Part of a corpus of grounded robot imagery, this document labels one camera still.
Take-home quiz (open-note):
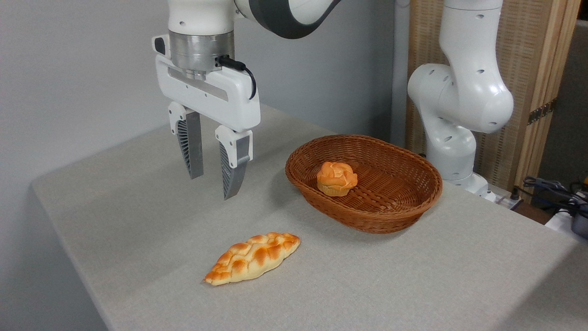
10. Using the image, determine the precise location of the round orange bread roll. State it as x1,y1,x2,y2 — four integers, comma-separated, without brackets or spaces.
317,161,358,197

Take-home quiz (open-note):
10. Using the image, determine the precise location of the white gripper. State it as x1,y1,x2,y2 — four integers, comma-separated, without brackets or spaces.
152,34,261,201

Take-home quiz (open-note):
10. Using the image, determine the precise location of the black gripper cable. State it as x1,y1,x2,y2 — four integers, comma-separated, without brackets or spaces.
217,55,257,101

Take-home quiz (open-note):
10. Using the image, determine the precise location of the metal screen hinge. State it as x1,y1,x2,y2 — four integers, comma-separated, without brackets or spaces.
527,98,558,126

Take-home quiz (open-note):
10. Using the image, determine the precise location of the long braided bread loaf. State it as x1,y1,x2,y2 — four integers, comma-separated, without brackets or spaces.
203,232,301,286

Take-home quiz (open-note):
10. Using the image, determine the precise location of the wooden rattan folding screen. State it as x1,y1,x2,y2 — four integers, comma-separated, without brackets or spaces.
406,0,582,192

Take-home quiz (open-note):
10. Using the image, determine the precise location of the brown oval wicker basket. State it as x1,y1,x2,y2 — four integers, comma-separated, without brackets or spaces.
285,134,444,234

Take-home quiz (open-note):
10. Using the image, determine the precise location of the grey tablecloth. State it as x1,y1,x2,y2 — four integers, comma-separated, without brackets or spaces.
30,103,588,331

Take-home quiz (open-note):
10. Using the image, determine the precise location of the black cable bundle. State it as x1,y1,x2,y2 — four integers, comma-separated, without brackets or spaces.
513,176,588,217

